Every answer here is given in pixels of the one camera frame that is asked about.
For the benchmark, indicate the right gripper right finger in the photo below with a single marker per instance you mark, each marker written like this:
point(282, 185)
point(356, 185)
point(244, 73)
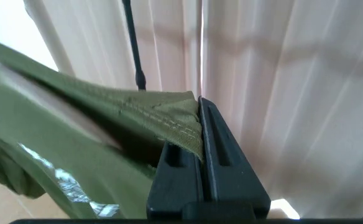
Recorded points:
point(231, 174)

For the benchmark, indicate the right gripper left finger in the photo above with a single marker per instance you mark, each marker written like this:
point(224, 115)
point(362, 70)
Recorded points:
point(175, 183)

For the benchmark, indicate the pink clothes hanger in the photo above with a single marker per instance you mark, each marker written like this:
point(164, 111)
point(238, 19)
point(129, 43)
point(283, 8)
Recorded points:
point(60, 113)

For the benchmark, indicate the black clothes rack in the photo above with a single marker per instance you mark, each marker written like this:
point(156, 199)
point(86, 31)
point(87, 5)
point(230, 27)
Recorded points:
point(135, 46)

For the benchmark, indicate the green long-sleeved shirt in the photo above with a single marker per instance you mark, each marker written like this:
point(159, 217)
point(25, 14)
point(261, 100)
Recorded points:
point(76, 186)

